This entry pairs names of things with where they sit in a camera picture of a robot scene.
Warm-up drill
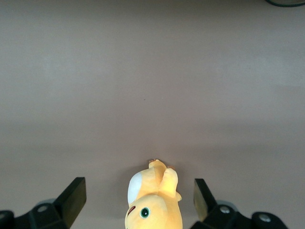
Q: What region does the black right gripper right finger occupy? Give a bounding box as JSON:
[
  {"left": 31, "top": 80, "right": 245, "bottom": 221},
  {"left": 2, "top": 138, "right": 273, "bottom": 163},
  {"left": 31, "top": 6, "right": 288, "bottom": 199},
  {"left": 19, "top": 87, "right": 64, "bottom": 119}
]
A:
[{"left": 192, "top": 178, "right": 290, "bottom": 229}]

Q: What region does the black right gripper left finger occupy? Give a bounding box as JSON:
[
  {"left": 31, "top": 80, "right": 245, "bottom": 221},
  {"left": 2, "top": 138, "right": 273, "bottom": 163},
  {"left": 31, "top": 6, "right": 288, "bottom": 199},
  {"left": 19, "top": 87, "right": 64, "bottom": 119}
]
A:
[{"left": 0, "top": 177, "right": 87, "bottom": 229}]

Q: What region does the yellow plush toy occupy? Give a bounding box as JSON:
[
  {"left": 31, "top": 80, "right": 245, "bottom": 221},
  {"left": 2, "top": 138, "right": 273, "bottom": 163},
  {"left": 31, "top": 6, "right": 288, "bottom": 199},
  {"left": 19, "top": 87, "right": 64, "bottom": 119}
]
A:
[{"left": 124, "top": 158, "right": 183, "bottom": 229}]

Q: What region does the black cable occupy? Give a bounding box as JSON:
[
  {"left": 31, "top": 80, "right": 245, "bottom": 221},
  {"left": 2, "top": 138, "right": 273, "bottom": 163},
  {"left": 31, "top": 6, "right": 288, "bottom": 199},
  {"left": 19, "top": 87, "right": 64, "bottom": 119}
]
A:
[{"left": 264, "top": 0, "right": 305, "bottom": 8}]

